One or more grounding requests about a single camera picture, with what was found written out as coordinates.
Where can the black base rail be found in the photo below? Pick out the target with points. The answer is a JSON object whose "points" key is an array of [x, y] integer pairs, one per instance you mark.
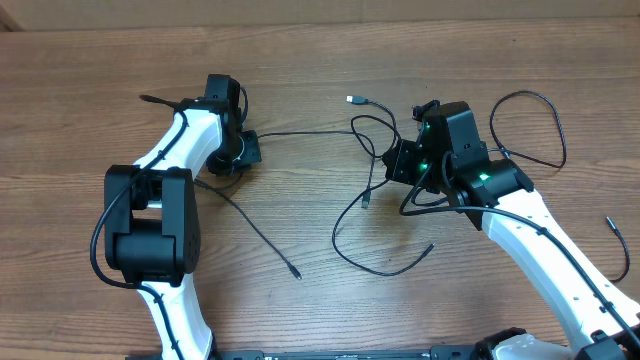
{"points": [[439, 352]]}

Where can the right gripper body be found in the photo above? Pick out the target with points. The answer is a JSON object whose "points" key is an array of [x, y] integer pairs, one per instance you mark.
{"points": [[408, 163]]}

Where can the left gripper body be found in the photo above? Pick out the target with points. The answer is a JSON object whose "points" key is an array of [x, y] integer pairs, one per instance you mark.
{"points": [[237, 153]]}

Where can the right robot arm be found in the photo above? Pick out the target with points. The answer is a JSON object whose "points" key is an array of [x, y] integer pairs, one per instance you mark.
{"points": [[598, 319]]}

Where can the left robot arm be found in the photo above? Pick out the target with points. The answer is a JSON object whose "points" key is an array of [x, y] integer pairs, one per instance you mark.
{"points": [[150, 222]]}

